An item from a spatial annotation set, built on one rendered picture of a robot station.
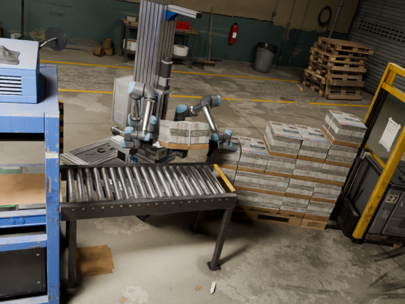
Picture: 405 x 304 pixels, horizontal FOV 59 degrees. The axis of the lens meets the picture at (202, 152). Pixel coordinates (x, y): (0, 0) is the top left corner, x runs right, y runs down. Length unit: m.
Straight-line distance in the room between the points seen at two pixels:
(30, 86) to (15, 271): 1.29
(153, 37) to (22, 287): 2.27
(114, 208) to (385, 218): 2.90
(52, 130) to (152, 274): 1.68
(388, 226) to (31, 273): 3.49
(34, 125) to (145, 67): 1.71
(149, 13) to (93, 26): 6.22
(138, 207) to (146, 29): 1.66
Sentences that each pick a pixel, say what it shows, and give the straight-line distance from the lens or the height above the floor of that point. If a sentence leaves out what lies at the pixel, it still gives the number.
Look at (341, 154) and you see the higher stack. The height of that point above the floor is 0.97.
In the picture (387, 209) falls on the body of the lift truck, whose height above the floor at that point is 0.49.
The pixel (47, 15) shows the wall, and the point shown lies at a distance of 9.59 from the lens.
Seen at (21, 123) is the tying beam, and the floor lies 1.51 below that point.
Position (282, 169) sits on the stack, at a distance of 3.84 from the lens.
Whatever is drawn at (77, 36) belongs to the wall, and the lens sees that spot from 9.68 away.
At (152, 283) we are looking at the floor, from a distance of 3.23.
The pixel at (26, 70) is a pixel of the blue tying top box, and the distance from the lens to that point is 2.18.
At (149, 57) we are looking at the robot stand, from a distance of 3.55.
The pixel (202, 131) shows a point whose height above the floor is 1.12.
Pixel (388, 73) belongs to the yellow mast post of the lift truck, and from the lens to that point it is 4.41.
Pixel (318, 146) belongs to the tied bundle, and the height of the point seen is 1.02.
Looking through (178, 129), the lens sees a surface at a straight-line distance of 3.08.
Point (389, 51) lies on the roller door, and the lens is 11.45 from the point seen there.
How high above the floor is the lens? 2.40
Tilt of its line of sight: 27 degrees down
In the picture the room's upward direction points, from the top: 12 degrees clockwise
